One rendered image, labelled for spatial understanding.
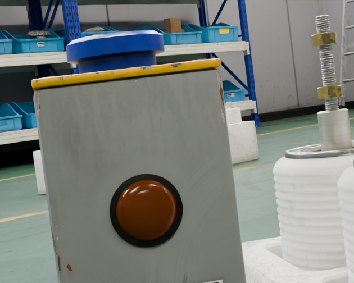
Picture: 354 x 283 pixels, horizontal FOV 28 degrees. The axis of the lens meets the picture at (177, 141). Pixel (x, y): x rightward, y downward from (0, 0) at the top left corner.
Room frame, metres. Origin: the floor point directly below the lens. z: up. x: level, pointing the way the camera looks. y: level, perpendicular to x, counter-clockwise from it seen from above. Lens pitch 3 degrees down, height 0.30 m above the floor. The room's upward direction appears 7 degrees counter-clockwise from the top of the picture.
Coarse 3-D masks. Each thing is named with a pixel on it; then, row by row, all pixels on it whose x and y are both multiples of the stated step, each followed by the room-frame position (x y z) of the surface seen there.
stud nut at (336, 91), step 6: (318, 90) 0.51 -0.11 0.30; (324, 90) 0.50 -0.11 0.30; (330, 90) 0.50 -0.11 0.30; (336, 90) 0.50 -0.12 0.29; (342, 90) 0.51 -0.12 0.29; (318, 96) 0.51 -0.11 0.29; (324, 96) 0.50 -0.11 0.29; (330, 96) 0.50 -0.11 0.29; (336, 96) 0.50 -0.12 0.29; (342, 96) 0.51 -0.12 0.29
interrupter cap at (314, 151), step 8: (320, 144) 0.54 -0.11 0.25; (352, 144) 0.53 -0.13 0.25; (288, 152) 0.51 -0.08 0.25; (296, 152) 0.52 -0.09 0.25; (304, 152) 0.50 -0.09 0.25; (312, 152) 0.48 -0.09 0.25; (320, 152) 0.48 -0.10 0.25; (328, 152) 0.48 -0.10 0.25; (336, 152) 0.47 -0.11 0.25; (344, 152) 0.47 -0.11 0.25; (352, 152) 0.47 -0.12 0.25
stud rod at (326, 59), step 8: (320, 16) 0.51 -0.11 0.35; (320, 24) 0.51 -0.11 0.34; (328, 24) 0.51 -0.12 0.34; (320, 32) 0.51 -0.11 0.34; (328, 32) 0.51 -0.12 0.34; (320, 48) 0.51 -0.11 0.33; (328, 48) 0.51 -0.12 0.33; (328, 56) 0.51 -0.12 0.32; (328, 64) 0.51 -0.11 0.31; (328, 72) 0.51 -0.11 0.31; (328, 80) 0.51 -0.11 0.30; (328, 104) 0.51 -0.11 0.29; (336, 104) 0.51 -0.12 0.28
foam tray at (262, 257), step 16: (256, 240) 0.57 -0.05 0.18; (272, 240) 0.57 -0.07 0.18; (256, 256) 0.52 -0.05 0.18; (272, 256) 0.51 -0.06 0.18; (256, 272) 0.48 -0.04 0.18; (272, 272) 0.46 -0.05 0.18; (288, 272) 0.46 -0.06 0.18; (304, 272) 0.45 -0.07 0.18; (320, 272) 0.45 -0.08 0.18; (336, 272) 0.44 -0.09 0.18
